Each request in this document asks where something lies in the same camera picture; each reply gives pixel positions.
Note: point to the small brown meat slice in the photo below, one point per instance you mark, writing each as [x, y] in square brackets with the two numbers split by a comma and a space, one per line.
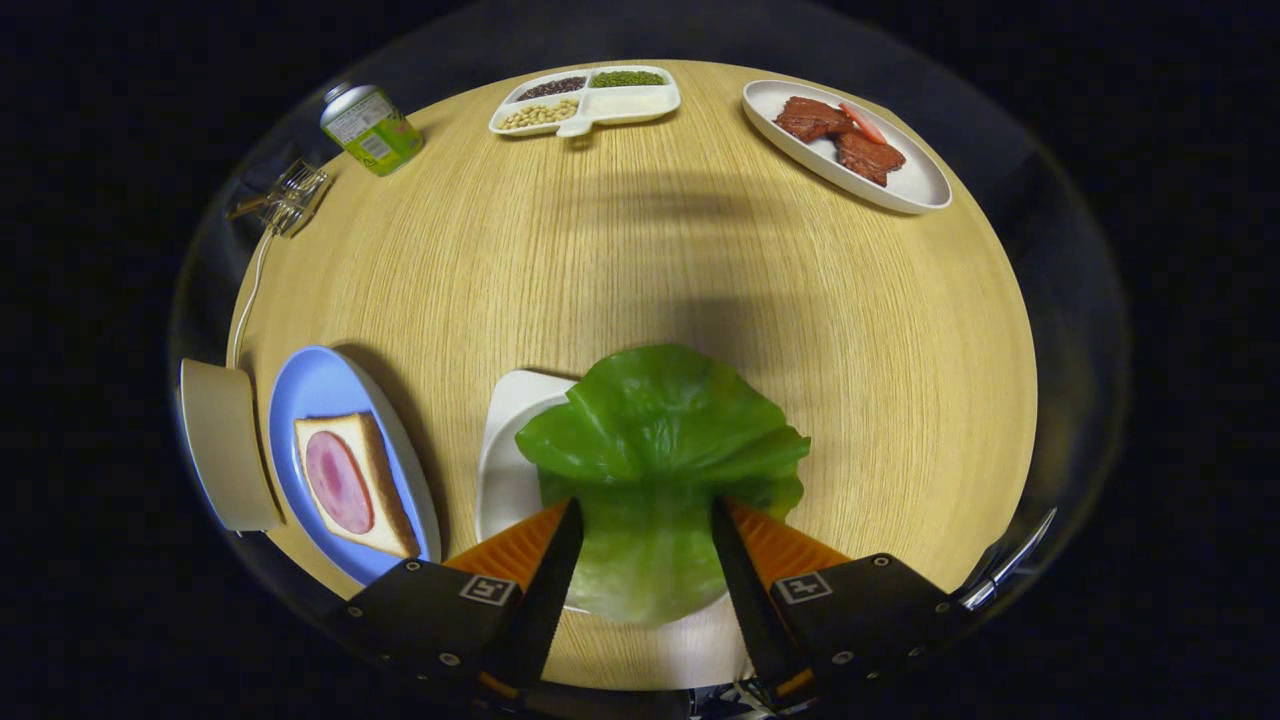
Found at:
[870, 158]

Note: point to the white rectangular plate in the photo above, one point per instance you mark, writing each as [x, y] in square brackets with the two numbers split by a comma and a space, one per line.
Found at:
[505, 470]

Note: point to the pink sausage piece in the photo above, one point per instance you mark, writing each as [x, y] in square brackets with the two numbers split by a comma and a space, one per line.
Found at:
[862, 122]

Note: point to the green lettuce leaf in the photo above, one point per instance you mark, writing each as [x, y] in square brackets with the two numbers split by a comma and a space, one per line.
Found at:
[660, 430]

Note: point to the cream toaster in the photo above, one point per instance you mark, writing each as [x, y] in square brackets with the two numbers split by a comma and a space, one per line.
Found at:
[225, 440]

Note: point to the pile of yellow soybeans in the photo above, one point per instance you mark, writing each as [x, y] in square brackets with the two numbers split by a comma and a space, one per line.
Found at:
[538, 114]

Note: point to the bread slice with crust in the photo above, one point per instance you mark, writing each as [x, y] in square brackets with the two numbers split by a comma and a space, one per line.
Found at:
[388, 510]

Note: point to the white oval plate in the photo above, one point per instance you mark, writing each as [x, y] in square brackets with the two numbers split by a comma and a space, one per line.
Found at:
[910, 180]

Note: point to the white divided dish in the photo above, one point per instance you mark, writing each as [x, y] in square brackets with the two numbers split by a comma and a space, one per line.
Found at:
[630, 100]

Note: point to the blue round plate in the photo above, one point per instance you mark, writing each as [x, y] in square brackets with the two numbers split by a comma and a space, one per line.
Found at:
[320, 385]

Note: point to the large brown meat slice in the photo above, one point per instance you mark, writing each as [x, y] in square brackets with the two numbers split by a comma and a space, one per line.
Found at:
[808, 118]

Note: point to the pink ham slice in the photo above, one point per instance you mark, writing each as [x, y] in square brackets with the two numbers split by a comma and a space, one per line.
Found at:
[338, 480]

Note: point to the pile of dark red beans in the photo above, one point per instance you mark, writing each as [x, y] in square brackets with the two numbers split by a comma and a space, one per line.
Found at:
[550, 88]

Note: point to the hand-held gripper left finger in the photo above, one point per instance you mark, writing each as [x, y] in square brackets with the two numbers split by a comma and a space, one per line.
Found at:
[550, 590]

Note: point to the green metal bottle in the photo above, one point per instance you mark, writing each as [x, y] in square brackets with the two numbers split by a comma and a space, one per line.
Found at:
[375, 135]

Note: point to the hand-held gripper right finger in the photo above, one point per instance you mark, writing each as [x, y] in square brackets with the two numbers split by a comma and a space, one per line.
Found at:
[745, 590]

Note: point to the brown wooden utensil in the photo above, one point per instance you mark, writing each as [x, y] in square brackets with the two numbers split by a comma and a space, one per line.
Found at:
[245, 208]

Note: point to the pile of green beans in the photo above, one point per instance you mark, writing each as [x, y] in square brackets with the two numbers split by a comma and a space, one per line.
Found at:
[627, 78]

